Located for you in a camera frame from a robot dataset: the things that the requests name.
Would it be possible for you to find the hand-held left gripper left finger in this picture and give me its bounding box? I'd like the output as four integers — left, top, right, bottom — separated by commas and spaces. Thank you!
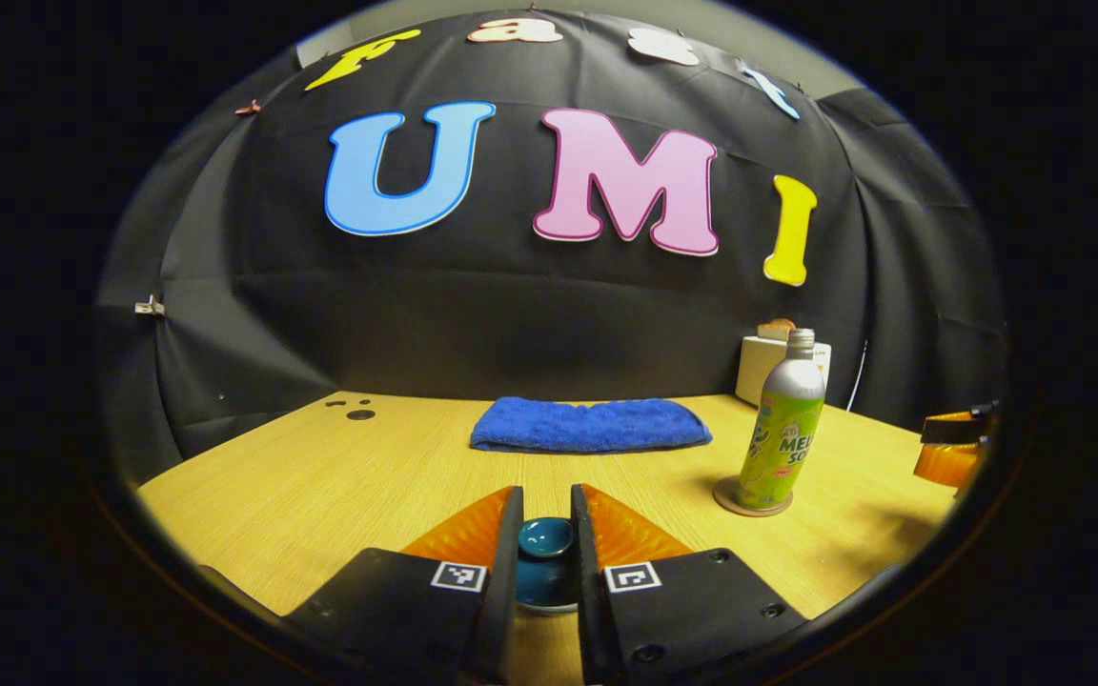
282, 484, 526, 686

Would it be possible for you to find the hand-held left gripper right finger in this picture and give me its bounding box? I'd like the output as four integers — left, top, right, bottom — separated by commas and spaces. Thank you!
570, 483, 809, 686

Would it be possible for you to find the teal teacup lid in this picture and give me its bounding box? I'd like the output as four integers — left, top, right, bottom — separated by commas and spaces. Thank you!
517, 516, 578, 603

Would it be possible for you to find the silver green water bottle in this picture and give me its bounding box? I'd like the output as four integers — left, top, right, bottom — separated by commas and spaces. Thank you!
737, 328, 827, 511

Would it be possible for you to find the round brown coaster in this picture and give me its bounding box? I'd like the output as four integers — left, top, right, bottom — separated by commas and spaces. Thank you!
712, 475, 795, 518

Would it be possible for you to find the blue folded towel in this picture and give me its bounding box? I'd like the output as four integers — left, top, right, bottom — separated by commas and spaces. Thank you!
470, 397, 714, 454

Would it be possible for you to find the white toaster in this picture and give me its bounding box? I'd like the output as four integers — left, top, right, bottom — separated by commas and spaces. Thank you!
736, 333, 833, 409

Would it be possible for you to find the black backdrop cloth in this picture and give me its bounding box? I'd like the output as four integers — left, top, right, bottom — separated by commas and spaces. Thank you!
91, 10, 1007, 487

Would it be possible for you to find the white power cable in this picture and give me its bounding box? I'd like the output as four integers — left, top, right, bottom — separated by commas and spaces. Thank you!
846, 341, 869, 413

